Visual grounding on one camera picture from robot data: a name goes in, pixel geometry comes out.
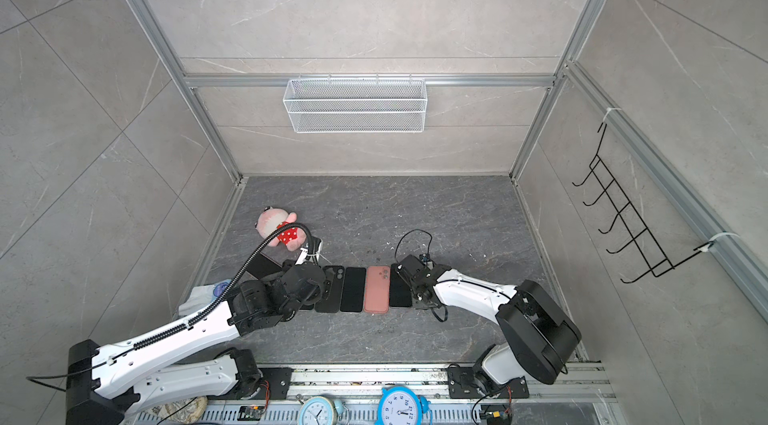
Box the black phone case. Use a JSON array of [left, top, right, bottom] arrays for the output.
[[314, 265, 345, 314]]

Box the pink plush toy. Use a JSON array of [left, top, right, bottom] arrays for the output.
[[255, 207, 307, 251]]

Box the black wall hook rack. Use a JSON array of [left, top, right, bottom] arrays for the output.
[[571, 123, 736, 285]]

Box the dark phone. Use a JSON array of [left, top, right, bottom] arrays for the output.
[[245, 252, 284, 280]]

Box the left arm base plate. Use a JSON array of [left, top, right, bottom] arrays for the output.
[[246, 367, 293, 401]]

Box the blue wet wipes pack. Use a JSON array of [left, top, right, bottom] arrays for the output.
[[178, 280, 230, 317]]

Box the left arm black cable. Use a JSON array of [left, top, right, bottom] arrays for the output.
[[185, 222, 313, 327]]

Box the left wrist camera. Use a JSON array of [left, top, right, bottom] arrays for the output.
[[295, 237, 322, 266]]

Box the red phone case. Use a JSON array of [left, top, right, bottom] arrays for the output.
[[363, 266, 390, 314]]

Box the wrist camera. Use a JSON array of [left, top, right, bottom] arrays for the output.
[[295, 237, 322, 266], [419, 253, 434, 269]]

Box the white wire basket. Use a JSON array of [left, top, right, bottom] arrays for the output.
[[283, 78, 428, 134]]

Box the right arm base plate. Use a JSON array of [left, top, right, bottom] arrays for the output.
[[445, 364, 530, 400]]

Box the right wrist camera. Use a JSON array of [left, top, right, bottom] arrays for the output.
[[419, 253, 434, 269]]

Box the blue alarm clock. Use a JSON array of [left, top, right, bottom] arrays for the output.
[[375, 385, 432, 425]]

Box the crumpled patterned cloth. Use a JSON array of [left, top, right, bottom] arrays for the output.
[[149, 396, 208, 424]]

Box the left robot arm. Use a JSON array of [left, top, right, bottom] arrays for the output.
[[63, 262, 326, 424]]

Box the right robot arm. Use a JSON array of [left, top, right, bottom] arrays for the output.
[[395, 255, 582, 393]]

